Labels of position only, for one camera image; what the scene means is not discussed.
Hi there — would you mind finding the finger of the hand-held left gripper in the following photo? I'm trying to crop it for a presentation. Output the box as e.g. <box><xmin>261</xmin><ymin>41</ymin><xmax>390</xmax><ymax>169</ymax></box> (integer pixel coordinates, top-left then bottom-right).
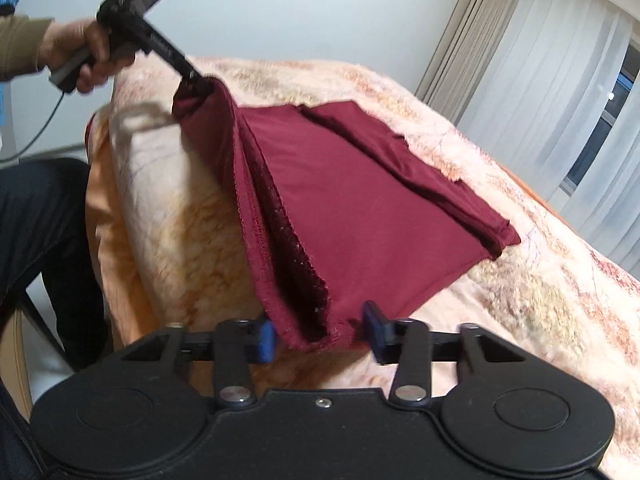
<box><xmin>168</xmin><ymin>51</ymin><xmax>212</xmax><ymax>94</ymax></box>

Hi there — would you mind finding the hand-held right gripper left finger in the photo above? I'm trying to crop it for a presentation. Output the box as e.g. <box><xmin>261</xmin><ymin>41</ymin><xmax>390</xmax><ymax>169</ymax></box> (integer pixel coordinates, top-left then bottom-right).
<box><xmin>120</xmin><ymin>316</ymin><xmax>277</xmax><ymax>409</ymax></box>

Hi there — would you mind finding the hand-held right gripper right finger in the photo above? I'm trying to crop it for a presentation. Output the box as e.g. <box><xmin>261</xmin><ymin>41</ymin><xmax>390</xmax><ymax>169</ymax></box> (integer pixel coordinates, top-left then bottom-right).
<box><xmin>362</xmin><ymin>301</ymin><xmax>528</xmax><ymax>409</ymax></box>

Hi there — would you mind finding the maroon long-sleeve shirt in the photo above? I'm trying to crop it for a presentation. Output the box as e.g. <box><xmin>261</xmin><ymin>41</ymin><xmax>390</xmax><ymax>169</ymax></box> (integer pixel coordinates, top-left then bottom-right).
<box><xmin>171</xmin><ymin>76</ymin><xmax>521</xmax><ymax>352</ymax></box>

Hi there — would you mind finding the person's left forearm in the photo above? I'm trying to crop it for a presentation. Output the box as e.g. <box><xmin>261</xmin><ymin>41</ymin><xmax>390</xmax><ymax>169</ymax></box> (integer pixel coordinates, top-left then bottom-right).
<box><xmin>0</xmin><ymin>14</ymin><xmax>56</xmax><ymax>84</ymax></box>

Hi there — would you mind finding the person's left hand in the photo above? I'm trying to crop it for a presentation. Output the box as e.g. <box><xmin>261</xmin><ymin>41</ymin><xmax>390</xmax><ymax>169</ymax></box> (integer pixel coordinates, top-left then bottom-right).
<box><xmin>39</xmin><ymin>18</ymin><xmax>137</xmax><ymax>94</ymax></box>

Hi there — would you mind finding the floral blanket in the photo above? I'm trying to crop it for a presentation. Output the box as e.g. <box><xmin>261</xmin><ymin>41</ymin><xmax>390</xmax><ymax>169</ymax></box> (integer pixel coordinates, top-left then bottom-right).
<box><xmin>82</xmin><ymin>55</ymin><xmax>640</xmax><ymax>466</ymax></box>

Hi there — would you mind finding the person's dark jeans leg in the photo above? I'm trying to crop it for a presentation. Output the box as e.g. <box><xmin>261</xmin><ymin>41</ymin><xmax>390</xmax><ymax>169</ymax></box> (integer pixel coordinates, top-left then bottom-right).
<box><xmin>0</xmin><ymin>382</ymin><xmax>56</xmax><ymax>480</ymax></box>
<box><xmin>0</xmin><ymin>157</ymin><xmax>109</xmax><ymax>372</ymax></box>

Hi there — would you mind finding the wooden chair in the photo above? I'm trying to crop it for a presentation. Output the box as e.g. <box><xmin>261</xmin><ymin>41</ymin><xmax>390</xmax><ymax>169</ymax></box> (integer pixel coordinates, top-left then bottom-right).
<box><xmin>0</xmin><ymin>287</ymin><xmax>67</xmax><ymax>422</ymax></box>

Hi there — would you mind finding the beige curtain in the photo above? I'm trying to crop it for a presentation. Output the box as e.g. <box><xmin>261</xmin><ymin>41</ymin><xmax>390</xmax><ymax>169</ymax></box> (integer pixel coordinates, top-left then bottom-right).
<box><xmin>414</xmin><ymin>0</ymin><xmax>527</xmax><ymax>122</ymax></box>

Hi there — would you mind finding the window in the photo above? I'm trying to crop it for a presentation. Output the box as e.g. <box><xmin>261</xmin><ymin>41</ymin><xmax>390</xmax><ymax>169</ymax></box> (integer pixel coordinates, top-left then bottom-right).
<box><xmin>562</xmin><ymin>47</ymin><xmax>640</xmax><ymax>197</ymax></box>

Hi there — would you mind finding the white sheer curtain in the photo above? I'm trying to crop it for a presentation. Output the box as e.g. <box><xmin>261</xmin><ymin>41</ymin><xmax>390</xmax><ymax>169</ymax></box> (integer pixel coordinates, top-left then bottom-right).
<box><xmin>452</xmin><ymin>0</ymin><xmax>640</xmax><ymax>274</ymax></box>

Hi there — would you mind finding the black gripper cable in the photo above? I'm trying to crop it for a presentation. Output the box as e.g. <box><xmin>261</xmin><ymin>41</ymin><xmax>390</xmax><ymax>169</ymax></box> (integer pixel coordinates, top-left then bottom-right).
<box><xmin>0</xmin><ymin>90</ymin><xmax>68</xmax><ymax>163</ymax></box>

